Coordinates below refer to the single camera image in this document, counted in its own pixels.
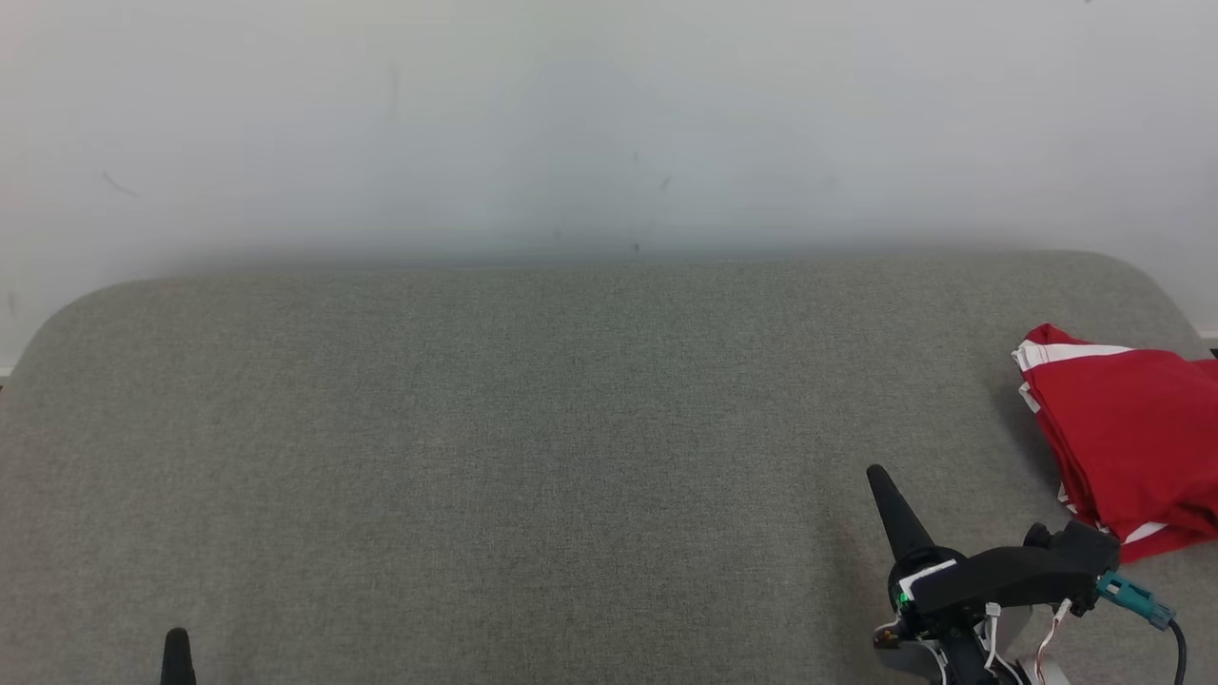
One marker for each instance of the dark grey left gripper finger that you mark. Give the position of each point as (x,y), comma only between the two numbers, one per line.
(177,661)

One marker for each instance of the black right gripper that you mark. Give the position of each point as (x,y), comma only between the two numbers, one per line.
(990,580)

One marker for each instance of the red shorts with white stripes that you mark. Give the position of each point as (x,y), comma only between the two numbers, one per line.
(1132,428)

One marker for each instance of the white skirting board black strip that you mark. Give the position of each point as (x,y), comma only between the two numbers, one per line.
(1208,335)

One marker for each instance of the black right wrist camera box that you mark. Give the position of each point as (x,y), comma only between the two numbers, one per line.
(1085,552)

